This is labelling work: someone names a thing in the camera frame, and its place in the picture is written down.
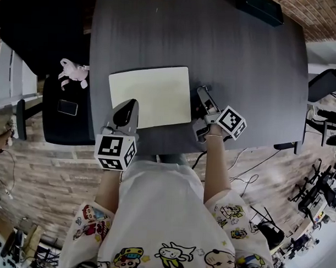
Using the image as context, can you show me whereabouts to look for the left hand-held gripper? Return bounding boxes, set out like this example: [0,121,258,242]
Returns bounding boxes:
[93,97,142,172]

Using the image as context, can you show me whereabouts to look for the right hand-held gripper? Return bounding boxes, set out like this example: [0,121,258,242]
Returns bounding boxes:
[191,86,249,146]

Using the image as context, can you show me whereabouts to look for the person's left forearm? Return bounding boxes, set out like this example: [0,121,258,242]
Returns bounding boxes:
[95,169,122,214]

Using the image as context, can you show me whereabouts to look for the person's right forearm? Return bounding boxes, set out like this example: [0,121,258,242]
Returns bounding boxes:
[202,133,235,204]

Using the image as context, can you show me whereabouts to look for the person's right hand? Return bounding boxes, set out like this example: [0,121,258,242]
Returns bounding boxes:
[206,123,227,138]

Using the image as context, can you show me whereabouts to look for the black smartphone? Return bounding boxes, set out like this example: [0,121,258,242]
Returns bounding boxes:
[57,99,79,116]

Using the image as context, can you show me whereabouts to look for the pink small bag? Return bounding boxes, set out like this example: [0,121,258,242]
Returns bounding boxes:
[57,58,91,92]

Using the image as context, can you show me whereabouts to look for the black small chair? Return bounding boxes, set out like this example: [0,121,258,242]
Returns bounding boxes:
[273,139,302,155]

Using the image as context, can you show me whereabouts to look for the person's white cartoon print shirt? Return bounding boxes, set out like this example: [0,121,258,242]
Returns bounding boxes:
[58,157,278,268]

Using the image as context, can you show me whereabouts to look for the black rectangular box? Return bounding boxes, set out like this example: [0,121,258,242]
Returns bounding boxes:
[234,0,285,27]

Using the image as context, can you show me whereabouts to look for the black high-back office chair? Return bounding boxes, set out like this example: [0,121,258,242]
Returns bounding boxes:
[0,0,101,146]

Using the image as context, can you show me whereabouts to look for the black strap buckle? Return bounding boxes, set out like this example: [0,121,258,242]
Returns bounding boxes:
[75,260,98,268]

